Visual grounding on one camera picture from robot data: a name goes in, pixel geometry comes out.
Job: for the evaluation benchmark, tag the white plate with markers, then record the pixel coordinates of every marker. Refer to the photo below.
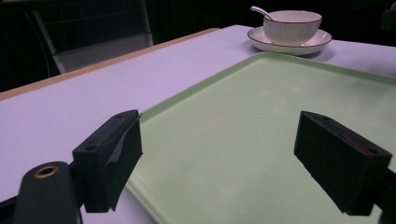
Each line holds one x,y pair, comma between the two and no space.
320,42

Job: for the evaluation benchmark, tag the white spoon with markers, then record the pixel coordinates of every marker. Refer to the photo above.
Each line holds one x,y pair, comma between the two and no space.
261,11

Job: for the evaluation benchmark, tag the light green tray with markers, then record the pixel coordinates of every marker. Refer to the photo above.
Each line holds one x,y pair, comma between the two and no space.
249,133

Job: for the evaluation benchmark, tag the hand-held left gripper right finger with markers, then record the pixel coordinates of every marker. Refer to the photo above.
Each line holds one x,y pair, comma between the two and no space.
336,161

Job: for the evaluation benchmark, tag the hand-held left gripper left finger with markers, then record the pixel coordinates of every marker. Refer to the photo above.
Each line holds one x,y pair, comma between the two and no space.
102,158

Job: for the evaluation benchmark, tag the white ribbed bowl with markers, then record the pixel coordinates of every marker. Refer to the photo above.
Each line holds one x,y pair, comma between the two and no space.
291,29

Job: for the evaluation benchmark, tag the dark metal chair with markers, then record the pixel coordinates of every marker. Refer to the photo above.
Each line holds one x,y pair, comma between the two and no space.
93,43

